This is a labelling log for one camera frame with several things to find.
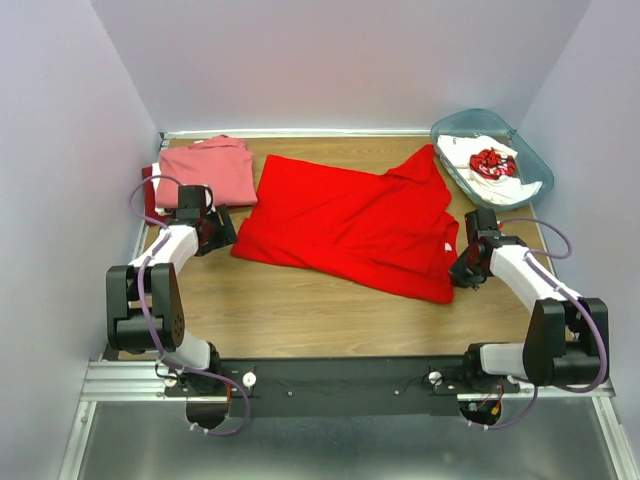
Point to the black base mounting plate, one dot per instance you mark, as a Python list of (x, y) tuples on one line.
[(336, 387)]

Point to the bright red t-shirt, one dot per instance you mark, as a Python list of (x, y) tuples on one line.
[(390, 232)]

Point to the folded dark red t-shirt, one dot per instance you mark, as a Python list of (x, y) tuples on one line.
[(149, 215)]

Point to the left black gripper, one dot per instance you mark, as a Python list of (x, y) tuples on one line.
[(226, 232)]

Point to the white printed t-shirt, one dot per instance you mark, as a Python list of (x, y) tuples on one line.
[(488, 167)]

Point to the folded pink t-shirt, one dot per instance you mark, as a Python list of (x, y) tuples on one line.
[(222, 163)]

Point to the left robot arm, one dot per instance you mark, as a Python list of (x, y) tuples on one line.
[(143, 303)]

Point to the folded white t-shirt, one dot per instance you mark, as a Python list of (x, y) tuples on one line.
[(157, 180)]

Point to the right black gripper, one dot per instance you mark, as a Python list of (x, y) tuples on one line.
[(460, 277)]

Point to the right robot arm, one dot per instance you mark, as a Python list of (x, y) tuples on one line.
[(566, 344)]

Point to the clear blue plastic bin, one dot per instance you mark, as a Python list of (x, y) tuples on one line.
[(477, 122)]

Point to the aluminium extrusion rail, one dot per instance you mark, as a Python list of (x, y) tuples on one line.
[(144, 380)]

